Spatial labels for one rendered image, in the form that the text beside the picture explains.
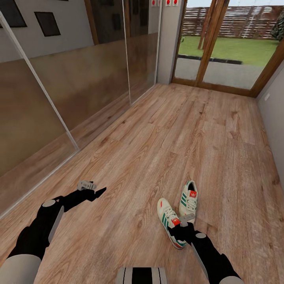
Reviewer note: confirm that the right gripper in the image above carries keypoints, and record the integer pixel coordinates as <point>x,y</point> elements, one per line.
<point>180,232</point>

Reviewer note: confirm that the robot trunk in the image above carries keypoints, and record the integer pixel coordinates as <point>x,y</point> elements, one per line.
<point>141,275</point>

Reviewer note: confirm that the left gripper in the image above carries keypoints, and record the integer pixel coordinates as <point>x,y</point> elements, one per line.
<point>88,194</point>

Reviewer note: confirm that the door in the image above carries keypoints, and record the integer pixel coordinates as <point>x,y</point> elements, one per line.
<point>231,46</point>

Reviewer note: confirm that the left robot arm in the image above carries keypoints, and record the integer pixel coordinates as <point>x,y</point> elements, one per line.
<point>23,262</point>

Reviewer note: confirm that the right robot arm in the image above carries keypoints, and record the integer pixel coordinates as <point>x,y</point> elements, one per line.
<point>216,266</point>

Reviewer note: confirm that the gym shoe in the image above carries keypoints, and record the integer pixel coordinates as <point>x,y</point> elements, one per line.
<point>169,218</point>
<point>188,201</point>

